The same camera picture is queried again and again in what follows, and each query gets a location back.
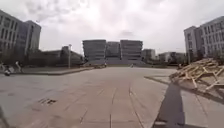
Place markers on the low dark building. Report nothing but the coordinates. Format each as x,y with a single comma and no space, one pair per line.
56,57

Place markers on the grey multi-storey building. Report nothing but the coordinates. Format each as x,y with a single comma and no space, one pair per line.
16,36

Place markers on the wide grey central building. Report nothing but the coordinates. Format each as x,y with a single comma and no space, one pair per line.
112,50

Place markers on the vehicle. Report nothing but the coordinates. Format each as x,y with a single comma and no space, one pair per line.
7,71

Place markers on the low distant buildings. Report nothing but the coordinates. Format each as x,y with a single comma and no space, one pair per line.
163,56

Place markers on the pile of wooden planks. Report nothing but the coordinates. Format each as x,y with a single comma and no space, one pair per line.
200,71

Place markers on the raised paved platform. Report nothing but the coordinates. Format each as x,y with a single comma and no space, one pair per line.
56,70

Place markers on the grey paved plaza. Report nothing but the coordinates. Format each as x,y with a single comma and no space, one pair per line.
113,96

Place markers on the pale lamp pole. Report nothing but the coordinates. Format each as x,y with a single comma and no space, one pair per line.
69,55

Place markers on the pale grey tall building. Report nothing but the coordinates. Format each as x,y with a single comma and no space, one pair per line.
208,38

